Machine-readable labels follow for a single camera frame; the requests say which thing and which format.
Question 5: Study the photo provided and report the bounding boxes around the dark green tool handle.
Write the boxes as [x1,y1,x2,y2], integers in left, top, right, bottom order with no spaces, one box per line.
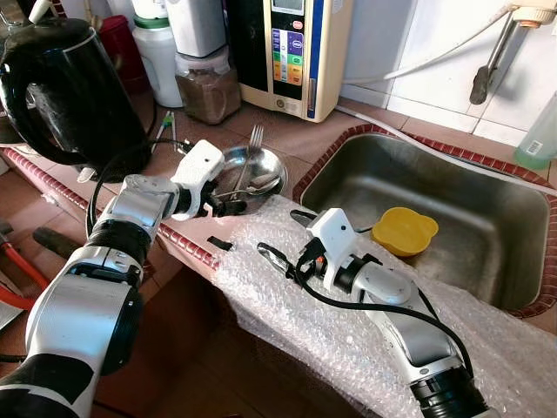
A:
[33,226,85,260]

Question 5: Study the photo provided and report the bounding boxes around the round steel bowl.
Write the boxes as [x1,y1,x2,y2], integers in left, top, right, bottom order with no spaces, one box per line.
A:
[213,145,289,203]

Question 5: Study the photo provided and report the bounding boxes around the stainless steel sink basin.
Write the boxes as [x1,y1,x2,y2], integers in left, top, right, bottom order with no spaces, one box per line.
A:
[300,132,551,311]

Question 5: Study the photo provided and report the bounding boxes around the white bottle green cap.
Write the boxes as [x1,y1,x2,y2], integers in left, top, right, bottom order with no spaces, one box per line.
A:
[131,0,185,110]

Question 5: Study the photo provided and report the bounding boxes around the red plastic container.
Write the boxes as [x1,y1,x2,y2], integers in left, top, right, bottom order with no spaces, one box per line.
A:
[97,14,149,95]

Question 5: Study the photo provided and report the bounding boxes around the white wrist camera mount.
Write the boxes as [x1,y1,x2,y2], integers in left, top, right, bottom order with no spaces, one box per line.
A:
[170,139,226,220]
[306,208,359,281]

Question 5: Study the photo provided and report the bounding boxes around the grey metal faucet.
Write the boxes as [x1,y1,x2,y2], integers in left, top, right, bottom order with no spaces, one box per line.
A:
[470,0,557,105]

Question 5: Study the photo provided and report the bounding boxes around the thin white faucet hose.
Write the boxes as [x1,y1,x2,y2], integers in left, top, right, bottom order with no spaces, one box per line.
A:
[342,7,516,88]

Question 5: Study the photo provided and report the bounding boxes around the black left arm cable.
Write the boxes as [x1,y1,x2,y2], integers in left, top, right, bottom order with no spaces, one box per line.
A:
[85,135,194,238]

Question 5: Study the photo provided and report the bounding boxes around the black electric kettle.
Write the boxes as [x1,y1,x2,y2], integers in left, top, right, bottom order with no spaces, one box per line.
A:
[0,17,156,182]

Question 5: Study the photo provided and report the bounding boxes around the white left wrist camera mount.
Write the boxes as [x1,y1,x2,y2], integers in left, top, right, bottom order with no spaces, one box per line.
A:
[170,139,226,220]

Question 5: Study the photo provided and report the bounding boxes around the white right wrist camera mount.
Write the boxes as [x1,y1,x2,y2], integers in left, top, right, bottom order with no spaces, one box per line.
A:
[306,208,359,281]

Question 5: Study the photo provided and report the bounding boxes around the silver metal spoon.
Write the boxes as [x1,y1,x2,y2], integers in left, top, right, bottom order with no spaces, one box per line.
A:
[213,177,285,201]

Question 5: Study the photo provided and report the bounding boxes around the clear bubble wrap sheet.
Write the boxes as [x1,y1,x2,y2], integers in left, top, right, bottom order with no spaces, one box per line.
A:
[211,195,557,418]

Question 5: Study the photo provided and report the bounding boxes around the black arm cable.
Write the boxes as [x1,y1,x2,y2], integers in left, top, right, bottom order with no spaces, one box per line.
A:
[292,261,475,377]
[85,135,194,238]

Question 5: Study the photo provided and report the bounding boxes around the glass jar brown powder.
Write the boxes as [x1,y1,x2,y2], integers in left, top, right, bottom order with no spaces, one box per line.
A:
[174,48,243,125]

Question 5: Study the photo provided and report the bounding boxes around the beige water ionizer machine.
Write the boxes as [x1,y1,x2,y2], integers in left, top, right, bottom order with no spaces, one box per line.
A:
[225,0,354,123]

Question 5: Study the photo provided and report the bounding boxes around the small black tape piece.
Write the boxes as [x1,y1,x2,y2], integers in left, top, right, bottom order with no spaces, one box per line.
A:
[206,235,235,253]

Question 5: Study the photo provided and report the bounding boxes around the red handled pliers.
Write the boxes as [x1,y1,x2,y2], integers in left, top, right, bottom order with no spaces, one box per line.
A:
[0,222,51,313]

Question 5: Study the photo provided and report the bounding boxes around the green white tweezers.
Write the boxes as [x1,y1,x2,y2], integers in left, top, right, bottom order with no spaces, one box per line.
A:
[158,111,178,147]

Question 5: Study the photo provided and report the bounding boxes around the yellow plastic bowl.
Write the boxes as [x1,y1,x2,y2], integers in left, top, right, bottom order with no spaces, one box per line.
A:
[372,206,440,259]

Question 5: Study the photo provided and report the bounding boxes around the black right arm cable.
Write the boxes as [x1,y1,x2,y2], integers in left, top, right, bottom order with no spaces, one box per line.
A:
[292,261,475,377]

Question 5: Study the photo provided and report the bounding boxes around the clear bottle green liquid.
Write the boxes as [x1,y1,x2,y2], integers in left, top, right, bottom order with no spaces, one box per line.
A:
[512,94,557,172]

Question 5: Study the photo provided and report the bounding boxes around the silver metal fork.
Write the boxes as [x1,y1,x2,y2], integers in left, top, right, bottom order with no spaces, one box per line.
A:
[233,125,265,197]

